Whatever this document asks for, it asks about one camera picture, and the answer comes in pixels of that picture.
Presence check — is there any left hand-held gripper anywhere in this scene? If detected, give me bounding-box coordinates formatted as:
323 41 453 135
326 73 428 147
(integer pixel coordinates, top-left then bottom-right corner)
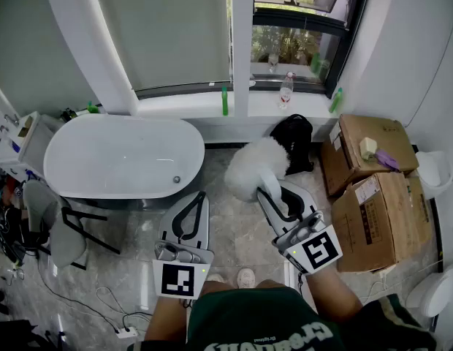
152 190 215 300

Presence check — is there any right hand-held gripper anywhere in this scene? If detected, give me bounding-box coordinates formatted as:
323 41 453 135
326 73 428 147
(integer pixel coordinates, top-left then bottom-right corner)
256 181 344 275

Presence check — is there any white fluffy duster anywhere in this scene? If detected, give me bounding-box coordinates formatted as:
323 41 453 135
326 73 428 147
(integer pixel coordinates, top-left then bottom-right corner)
224 136 292 206

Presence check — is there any white bathtub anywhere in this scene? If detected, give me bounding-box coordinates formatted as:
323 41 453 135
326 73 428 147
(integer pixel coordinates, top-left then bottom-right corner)
42 113 206 210

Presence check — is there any person's right forearm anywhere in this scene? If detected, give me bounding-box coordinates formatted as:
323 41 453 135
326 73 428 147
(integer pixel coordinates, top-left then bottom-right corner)
304 261 365 324

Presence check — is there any person's left forearm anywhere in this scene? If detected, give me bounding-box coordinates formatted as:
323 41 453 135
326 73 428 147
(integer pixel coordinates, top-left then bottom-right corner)
144 295 194 343

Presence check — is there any black backpack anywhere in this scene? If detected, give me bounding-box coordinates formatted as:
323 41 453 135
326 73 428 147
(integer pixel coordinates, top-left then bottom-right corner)
269 113 316 176

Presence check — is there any person's right white shoe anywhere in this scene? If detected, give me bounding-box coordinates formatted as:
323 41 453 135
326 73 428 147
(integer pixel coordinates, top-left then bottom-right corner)
236 268 257 290

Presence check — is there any cardboard box with white label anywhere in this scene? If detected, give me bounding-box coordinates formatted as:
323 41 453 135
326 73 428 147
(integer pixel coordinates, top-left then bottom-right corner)
331 172 434 273

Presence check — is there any pale yellow sponge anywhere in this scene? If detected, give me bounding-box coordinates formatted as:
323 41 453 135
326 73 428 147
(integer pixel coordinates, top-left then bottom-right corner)
359 137 378 162

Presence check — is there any purple cloth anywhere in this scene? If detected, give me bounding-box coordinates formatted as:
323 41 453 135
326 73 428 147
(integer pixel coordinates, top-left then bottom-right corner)
374 149 400 172

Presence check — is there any dark green shirt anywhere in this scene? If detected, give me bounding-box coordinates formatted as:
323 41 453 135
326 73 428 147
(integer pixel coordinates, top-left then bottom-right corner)
127 286 438 351

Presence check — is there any green detergent bottle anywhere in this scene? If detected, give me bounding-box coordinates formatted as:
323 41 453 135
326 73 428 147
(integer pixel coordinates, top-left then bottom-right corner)
328 87 344 115

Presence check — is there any clear water bottle red label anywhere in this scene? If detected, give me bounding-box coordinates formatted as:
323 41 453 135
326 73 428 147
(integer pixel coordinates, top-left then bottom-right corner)
278 71 297 110

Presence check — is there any white window sill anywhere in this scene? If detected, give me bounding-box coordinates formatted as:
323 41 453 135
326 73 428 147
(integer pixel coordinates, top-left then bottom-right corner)
134 88 346 121

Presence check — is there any white power strip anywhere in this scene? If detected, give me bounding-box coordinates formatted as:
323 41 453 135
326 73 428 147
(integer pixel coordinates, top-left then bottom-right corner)
115 325 140 340

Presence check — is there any large cardboard box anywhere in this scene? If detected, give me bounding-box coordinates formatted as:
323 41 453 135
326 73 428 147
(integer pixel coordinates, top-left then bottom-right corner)
319 113 420 197

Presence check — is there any white vanity cabinet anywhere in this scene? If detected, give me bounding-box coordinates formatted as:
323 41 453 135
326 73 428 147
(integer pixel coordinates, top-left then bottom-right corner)
0 110 56 177

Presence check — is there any grey roller blind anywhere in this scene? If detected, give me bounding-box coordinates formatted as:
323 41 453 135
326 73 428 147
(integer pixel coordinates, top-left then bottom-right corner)
91 0 235 91

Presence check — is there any chrome faucet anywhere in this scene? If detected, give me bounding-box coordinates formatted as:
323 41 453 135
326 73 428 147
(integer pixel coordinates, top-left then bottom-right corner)
0 113 20 133

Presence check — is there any grey chair black frame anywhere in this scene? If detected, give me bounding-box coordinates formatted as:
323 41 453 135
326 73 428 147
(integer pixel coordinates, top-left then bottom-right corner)
22 179 122 271

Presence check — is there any black floor cable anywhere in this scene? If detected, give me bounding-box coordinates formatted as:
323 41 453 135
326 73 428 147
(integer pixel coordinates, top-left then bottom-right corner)
36 256 154 334

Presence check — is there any black window frame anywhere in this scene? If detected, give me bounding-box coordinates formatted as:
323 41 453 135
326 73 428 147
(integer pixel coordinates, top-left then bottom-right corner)
250 0 374 100

